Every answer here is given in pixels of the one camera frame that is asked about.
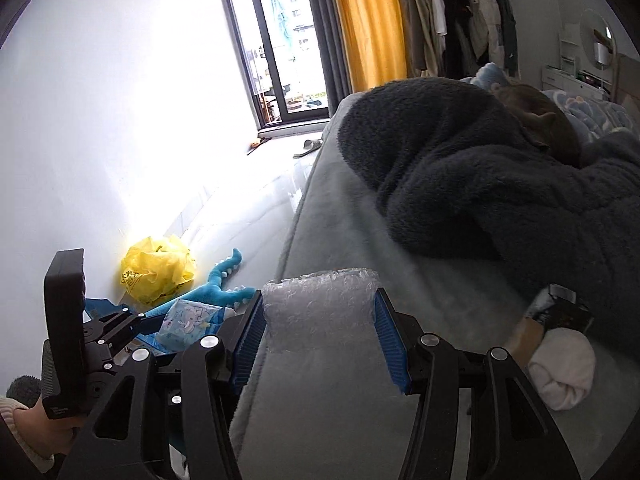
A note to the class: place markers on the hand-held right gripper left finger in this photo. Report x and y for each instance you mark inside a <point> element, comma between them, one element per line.
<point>247,345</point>

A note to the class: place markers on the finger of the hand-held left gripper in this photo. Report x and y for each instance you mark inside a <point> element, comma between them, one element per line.
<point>132,319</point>
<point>167,365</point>

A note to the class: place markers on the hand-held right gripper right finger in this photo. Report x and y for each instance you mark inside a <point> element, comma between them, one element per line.
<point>390,340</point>

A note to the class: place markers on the blue tissue packet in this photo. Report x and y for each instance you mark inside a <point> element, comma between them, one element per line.
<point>192,322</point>

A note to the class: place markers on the large bubble wrap sheet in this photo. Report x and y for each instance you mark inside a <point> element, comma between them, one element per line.
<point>320,305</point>

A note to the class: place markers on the person's left forearm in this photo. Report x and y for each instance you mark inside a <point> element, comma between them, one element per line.
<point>15,425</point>

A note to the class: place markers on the person's left hand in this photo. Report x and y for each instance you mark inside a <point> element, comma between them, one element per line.
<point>37,432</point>

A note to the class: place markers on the blue flat bag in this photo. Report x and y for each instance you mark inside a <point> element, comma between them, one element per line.
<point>100,305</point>

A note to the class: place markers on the yellow plastic bag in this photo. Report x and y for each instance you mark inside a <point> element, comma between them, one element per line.
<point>155,270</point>

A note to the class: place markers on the blue dinosaur plush toy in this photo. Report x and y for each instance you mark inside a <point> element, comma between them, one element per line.
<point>217,285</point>

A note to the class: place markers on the bed with grey sheet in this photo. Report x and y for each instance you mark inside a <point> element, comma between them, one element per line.
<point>325,210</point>

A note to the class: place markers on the white rolled sock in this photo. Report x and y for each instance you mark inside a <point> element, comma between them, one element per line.
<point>562,370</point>

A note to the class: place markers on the dark grey fleece blanket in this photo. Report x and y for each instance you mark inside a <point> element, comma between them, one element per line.
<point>475,185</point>

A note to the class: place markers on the small brown object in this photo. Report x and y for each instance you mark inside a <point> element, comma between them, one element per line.
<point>257,145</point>

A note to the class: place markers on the grey slipper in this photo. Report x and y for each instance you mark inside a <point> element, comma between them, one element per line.
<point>309,148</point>

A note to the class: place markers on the brown cat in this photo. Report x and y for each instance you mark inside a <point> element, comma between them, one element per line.
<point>545,120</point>

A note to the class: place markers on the black framed glass door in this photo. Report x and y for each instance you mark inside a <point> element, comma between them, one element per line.
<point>280,45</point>

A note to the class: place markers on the blue patterned quilt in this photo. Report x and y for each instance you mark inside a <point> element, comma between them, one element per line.
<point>595,110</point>

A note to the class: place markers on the grey curtain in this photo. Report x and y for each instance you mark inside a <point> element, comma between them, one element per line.
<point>325,35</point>
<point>402,10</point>

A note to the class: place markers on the white dressing table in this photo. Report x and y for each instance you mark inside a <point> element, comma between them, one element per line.
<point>565,80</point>

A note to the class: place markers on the yellow curtain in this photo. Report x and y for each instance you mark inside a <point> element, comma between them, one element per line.
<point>367,25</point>

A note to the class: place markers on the beige coat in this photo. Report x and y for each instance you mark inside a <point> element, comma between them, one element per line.
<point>422,25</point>

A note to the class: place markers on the black coat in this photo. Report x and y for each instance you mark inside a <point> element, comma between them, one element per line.
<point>452,25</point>

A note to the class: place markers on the dark grey hanging garment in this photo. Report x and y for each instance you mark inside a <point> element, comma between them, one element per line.
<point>507,30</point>

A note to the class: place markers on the white shirt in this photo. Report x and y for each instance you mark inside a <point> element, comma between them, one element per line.
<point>439,10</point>

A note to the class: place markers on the white jacket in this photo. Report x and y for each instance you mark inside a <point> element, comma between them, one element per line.
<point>482,15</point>

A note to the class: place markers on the white shelf organizer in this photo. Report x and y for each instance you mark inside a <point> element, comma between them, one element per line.
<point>569,50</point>

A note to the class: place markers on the beige padded headboard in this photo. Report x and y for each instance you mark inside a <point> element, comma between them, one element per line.
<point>629,80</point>

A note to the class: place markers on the white table lamp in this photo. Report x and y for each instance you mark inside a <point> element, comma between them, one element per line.
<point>603,54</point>

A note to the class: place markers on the round mirror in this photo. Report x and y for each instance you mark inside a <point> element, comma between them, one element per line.
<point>592,25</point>

